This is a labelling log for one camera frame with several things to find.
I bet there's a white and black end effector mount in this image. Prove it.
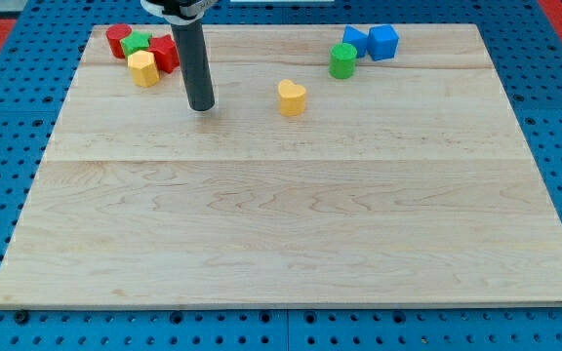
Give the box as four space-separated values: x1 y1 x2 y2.
140 0 218 24

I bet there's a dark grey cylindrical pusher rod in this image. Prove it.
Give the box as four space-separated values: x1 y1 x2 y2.
171 19 215 111

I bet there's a yellow heart block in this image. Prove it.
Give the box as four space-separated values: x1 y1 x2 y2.
277 79 307 117

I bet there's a green star block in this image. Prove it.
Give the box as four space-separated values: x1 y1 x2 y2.
120 30 151 58

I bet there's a yellow hexagon block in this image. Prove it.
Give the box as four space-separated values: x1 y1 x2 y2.
127 50 160 88

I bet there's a red cylinder block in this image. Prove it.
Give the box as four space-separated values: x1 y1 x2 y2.
105 23 132 59

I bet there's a green cylinder block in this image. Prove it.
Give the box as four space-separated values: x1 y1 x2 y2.
329 42 357 79

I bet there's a blue triangle block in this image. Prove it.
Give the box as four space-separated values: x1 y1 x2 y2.
342 25 368 59

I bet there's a blue cube block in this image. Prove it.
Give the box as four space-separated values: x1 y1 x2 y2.
367 24 399 60

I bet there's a light wooden board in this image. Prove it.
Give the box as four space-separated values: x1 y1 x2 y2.
0 24 562 310

